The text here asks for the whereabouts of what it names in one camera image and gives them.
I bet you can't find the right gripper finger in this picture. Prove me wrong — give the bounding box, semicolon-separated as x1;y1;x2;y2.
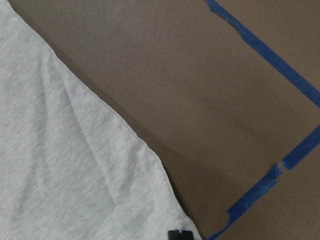
167;230;194;240

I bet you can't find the grey cartoon print t-shirt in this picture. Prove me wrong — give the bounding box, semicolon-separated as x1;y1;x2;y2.
0;0;201;240

